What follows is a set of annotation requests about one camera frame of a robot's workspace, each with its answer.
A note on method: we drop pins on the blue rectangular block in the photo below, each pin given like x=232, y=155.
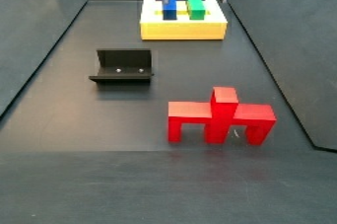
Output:
x=170, y=10

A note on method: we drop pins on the black angled bracket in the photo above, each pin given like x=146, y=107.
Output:
x=124, y=65

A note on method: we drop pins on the red E-shaped block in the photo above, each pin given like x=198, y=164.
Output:
x=219, y=114

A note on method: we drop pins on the yellow base board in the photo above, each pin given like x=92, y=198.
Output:
x=156, y=28

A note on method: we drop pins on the green rectangular block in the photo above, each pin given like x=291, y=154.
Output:
x=196, y=9

